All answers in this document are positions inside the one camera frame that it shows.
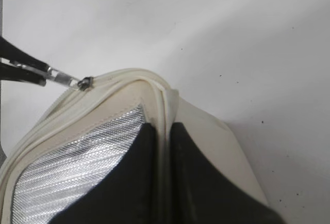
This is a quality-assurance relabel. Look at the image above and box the cream bag with mesh window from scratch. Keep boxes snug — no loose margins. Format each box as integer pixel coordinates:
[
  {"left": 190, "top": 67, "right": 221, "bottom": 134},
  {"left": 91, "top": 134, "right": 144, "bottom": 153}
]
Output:
[{"left": 1, "top": 69, "right": 267, "bottom": 223}]

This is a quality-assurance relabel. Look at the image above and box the silver zipper pull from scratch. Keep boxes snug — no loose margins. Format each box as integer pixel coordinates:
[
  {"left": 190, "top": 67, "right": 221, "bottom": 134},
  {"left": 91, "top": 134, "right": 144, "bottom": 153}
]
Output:
[{"left": 15, "top": 63, "right": 94, "bottom": 92}]

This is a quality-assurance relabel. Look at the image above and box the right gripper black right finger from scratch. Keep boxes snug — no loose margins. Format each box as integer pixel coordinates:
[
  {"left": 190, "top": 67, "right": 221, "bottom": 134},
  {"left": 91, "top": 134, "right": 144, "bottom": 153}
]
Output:
[{"left": 170, "top": 122, "right": 285, "bottom": 223}]

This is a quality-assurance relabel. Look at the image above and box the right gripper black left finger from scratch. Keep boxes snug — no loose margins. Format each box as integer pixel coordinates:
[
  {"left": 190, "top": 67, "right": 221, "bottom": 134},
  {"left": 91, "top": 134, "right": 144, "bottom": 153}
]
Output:
[{"left": 50, "top": 123, "right": 156, "bottom": 223}]

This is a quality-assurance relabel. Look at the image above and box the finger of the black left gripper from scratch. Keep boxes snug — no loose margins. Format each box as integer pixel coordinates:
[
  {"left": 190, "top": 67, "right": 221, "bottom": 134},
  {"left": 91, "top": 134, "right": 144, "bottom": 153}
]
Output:
[
  {"left": 0, "top": 36, "right": 51, "bottom": 72},
  {"left": 1, "top": 62, "right": 46, "bottom": 87}
]

